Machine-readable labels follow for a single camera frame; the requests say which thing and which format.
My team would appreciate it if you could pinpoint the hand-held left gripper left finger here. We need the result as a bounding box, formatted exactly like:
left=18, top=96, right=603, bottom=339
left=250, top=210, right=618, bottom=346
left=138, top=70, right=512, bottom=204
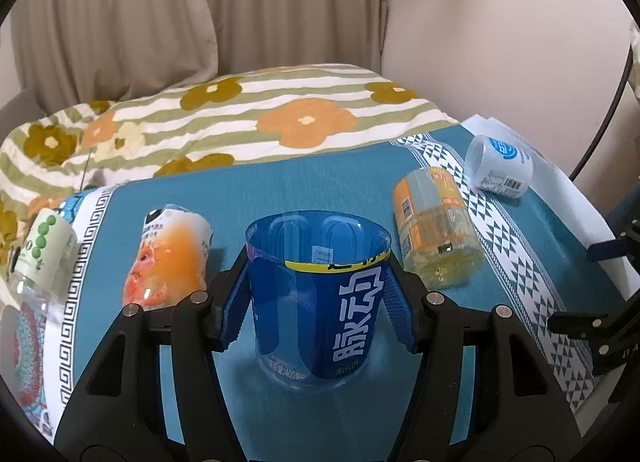
left=52, top=246, right=251, bottom=462

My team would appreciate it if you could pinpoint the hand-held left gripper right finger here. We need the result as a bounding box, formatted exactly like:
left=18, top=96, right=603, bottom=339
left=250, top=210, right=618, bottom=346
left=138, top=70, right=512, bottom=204
left=381, top=255, right=587, bottom=462

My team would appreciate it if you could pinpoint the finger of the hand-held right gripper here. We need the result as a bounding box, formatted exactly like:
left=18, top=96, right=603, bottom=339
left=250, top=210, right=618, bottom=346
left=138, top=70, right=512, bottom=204
left=586, top=236, right=640, bottom=262
left=547, top=311, right=610, bottom=344

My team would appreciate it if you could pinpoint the blue label clear plastic cup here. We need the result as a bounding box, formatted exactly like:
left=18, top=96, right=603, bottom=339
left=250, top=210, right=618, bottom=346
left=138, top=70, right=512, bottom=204
left=245, top=211, right=392, bottom=382

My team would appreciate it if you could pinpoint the orange fruit label plastic cup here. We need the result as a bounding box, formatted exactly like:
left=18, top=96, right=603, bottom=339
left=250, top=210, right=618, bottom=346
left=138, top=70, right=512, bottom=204
left=122, top=203, right=215, bottom=310

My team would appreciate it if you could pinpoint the yellow orange label plastic cup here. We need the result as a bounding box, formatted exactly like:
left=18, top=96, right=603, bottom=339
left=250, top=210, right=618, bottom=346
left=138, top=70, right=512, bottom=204
left=392, top=166, right=485, bottom=289

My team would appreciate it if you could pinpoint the white blue label plastic cup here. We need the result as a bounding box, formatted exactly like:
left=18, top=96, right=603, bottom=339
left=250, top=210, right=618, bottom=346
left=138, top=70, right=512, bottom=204
left=465, top=135, right=535, bottom=199

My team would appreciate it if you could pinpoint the green dotted label plastic cup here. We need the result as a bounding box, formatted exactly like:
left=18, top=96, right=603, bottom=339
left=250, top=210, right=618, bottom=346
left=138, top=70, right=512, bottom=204
left=0, top=207, right=79, bottom=323

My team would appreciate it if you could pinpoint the teal patterned cloth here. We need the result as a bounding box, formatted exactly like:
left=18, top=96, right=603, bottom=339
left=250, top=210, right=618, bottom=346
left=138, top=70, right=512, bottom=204
left=0, top=123, right=628, bottom=449

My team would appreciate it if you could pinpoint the black curved tube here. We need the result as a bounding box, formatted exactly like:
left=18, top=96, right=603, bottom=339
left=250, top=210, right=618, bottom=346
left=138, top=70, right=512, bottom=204
left=567, top=17, right=640, bottom=184

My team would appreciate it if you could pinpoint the floral striped blanket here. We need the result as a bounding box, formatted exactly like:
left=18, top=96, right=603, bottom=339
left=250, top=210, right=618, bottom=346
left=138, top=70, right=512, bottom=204
left=0, top=64, right=461, bottom=268

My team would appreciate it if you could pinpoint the beige curtain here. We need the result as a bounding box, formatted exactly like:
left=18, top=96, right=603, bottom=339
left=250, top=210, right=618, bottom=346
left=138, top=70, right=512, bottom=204
left=10, top=0, right=387, bottom=114

